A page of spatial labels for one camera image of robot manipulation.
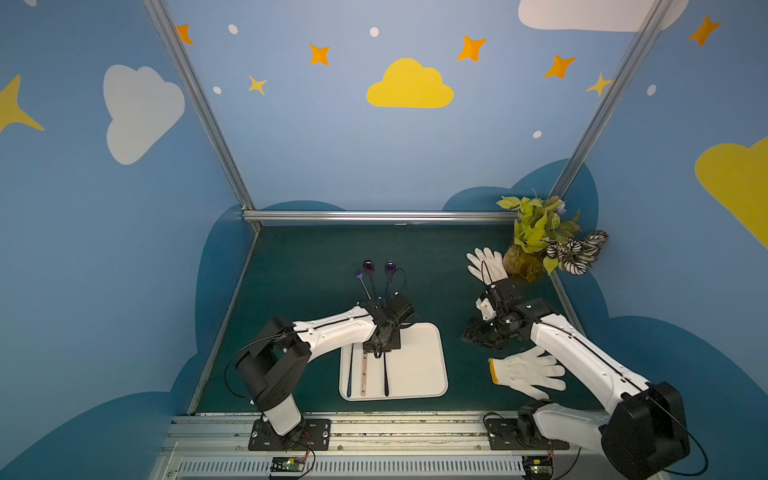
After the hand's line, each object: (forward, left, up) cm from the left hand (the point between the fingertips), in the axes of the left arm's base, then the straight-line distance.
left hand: (391, 341), depth 87 cm
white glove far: (+32, -38, -4) cm, 50 cm away
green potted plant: (+30, -45, +21) cm, 58 cm away
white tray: (-7, -8, -4) cm, 11 cm away
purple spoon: (+29, +8, -3) cm, 30 cm away
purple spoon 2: (+29, +1, -3) cm, 29 cm away
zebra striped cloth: (+20, -54, +18) cm, 60 cm away
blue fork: (-11, +11, -3) cm, 16 cm away
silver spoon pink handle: (-9, +7, -3) cm, 12 cm away
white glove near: (-7, -40, -2) cm, 41 cm away
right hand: (0, -23, +6) cm, 23 cm away
